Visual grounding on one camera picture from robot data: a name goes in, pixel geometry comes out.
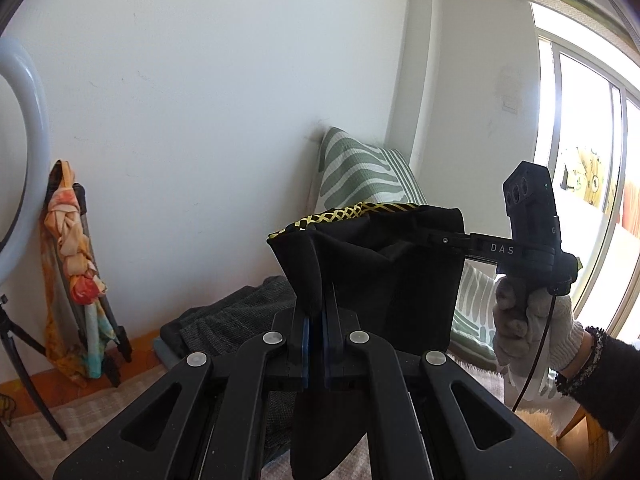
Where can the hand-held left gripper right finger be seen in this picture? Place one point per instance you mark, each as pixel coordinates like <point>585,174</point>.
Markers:
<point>327,355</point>

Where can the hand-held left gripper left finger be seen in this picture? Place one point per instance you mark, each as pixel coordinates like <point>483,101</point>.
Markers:
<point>306,355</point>

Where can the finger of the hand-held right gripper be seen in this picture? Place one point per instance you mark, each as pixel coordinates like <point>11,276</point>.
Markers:
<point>445,240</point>

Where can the black pants with yellow pattern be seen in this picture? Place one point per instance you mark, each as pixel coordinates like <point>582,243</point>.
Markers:
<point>380,270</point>

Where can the person's right forearm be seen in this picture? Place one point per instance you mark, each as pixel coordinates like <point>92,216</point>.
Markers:
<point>610,380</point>

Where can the folded dark grey pants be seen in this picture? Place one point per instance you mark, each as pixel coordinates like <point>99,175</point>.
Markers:
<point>172,330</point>

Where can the person's right hand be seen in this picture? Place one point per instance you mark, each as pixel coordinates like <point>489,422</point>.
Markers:
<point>530,350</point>

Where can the green striped white pillow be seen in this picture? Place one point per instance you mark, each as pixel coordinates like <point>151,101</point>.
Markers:
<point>350,170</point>
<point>472,305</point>

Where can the window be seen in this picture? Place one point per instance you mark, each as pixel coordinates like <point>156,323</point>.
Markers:
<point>580,110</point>

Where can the folded blue jeans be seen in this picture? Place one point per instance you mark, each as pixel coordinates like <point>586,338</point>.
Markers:
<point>162,352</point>

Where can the folded silver black tripod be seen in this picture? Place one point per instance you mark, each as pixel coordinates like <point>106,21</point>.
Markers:
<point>112,330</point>

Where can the pink checked blanket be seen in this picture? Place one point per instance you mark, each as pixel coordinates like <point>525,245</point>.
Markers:
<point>75,420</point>

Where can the colourful orange scarf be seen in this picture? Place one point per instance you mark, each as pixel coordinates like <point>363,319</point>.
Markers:
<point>70,240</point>

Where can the small black tripod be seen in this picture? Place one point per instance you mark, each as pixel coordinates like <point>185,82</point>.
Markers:
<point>30,350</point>

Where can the white wall switch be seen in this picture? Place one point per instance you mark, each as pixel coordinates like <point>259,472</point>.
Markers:
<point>511,105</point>

